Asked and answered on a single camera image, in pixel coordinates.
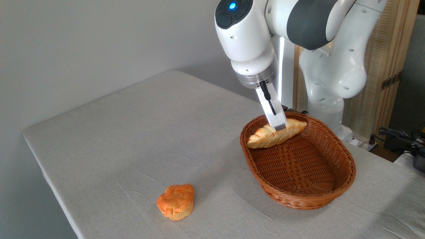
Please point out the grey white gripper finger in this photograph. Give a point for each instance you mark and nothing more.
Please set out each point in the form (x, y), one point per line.
(281, 127)

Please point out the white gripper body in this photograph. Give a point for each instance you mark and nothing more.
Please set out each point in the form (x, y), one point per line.
(277, 114)

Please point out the braided golden bread loaf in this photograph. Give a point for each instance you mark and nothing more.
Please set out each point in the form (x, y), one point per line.
(265, 136)

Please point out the black plug at robot base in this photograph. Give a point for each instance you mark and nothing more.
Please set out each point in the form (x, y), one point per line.
(373, 139)

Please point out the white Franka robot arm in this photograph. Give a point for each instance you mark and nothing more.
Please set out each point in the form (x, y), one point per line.
(332, 66)

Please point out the brown woven wicker basket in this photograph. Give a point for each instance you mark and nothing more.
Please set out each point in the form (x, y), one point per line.
(298, 169)

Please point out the orange muffin shaped bread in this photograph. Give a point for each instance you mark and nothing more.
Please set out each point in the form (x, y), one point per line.
(176, 200)

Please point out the dark brown wooden furniture piece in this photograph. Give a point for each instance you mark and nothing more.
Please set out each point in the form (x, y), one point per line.
(289, 109)

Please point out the light grey tablecloth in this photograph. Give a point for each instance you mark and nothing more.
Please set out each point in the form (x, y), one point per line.
(166, 132)

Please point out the dark metal screen hinge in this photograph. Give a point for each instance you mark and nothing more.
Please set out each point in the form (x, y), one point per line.
(391, 80)

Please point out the grey device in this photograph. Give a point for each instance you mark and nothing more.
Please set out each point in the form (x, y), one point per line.
(419, 163)

